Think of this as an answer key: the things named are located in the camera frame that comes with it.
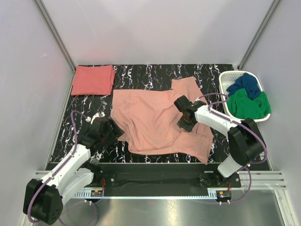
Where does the pink t shirt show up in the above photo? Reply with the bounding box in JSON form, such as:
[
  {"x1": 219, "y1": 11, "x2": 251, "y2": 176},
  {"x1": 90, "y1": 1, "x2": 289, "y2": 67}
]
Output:
[{"x1": 111, "y1": 77, "x2": 214, "y2": 164}]

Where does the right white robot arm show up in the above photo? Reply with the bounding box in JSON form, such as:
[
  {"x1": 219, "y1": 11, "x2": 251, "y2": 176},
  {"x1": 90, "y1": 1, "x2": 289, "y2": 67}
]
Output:
[{"x1": 174, "y1": 96, "x2": 267, "y2": 187}]

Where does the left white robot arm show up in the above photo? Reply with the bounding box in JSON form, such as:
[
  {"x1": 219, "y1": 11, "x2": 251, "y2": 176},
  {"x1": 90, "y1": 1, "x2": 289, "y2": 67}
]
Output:
[{"x1": 23, "y1": 117, "x2": 124, "y2": 225}]

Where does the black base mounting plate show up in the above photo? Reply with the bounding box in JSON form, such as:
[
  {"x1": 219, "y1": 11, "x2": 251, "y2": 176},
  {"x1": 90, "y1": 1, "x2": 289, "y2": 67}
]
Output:
[{"x1": 88, "y1": 163, "x2": 241, "y2": 194}]

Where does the green t shirt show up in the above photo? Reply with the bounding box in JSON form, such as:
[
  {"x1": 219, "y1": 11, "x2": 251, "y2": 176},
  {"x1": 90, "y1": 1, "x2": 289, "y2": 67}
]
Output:
[{"x1": 227, "y1": 89, "x2": 271, "y2": 120}]

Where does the folded red t shirt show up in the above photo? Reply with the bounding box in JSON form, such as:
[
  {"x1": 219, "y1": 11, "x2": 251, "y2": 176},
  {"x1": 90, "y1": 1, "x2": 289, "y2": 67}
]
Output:
[{"x1": 71, "y1": 65, "x2": 115, "y2": 96}]

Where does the white plastic laundry basket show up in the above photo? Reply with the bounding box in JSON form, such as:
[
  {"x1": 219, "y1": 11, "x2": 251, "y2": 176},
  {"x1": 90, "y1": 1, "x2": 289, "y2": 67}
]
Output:
[{"x1": 219, "y1": 71, "x2": 271, "y2": 122}]

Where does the blue t shirt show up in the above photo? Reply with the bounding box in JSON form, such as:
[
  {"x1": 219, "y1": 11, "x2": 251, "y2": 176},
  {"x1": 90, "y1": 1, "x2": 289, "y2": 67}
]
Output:
[{"x1": 227, "y1": 73, "x2": 261, "y2": 100}]

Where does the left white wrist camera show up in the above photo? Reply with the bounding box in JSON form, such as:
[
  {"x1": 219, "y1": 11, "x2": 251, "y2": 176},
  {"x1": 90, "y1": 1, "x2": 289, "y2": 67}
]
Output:
[{"x1": 85, "y1": 113, "x2": 106, "y2": 125}]

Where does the white slotted cable duct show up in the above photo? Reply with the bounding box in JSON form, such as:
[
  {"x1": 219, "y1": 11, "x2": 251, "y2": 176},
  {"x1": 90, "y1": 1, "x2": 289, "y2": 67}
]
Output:
[{"x1": 72, "y1": 189, "x2": 217, "y2": 200}]

